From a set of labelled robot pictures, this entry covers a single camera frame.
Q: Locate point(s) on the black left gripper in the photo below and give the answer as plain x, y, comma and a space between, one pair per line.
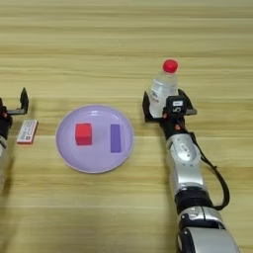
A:
5, 120

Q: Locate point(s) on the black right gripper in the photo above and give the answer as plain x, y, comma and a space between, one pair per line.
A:
171, 125

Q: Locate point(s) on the clear water bottle red cap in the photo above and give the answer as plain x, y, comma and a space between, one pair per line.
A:
163, 92

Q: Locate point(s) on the red and white small box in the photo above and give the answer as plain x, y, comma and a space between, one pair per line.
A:
27, 131

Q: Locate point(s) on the red cube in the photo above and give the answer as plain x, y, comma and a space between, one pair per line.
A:
83, 134

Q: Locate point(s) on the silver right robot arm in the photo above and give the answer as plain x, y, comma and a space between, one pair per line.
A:
189, 164

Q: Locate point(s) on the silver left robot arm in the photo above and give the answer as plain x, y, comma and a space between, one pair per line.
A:
2, 158

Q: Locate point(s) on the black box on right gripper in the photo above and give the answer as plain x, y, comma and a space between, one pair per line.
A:
176, 104

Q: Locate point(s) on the purple rectangular block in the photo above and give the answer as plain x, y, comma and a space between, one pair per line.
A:
115, 138

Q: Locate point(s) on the purple round plate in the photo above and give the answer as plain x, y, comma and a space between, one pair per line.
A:
95, 161

